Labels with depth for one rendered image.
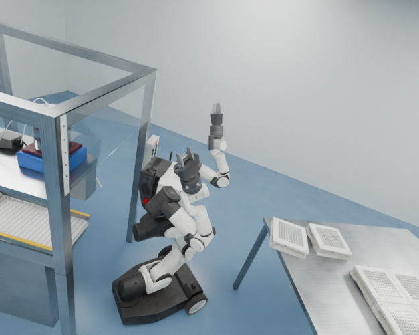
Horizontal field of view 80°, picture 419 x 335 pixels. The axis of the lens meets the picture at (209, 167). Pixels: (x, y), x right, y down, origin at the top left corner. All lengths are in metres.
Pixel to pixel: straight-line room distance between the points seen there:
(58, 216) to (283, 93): 3.72
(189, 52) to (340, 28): 2.25
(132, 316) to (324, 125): 3.69
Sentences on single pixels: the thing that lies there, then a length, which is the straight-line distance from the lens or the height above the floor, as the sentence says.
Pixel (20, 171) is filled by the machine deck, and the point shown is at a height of 1.32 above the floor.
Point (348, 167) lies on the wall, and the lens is 4.75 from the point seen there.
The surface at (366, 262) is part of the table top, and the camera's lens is 2.24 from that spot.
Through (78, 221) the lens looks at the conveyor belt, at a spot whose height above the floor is 0.88.
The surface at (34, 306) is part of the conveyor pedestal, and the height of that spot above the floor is 0.22.
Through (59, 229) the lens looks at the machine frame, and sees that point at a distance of 1.27.
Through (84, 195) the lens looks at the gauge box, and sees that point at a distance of 1.48.
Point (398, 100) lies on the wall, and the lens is 4.54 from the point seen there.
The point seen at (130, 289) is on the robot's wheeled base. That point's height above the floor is 0.33.
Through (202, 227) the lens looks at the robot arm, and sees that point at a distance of 1.19.
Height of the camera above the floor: 2.09
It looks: 31 degrees down
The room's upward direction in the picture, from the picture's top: 17 degrees clockwise
